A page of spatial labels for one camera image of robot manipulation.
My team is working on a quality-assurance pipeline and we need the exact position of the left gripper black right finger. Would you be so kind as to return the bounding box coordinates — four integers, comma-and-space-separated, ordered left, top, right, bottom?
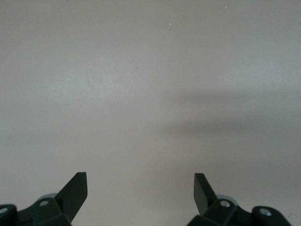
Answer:
187, 173, 293, 226

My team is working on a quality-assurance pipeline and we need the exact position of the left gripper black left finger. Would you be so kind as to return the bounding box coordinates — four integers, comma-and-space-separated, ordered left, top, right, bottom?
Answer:
0, 172, 88, 226

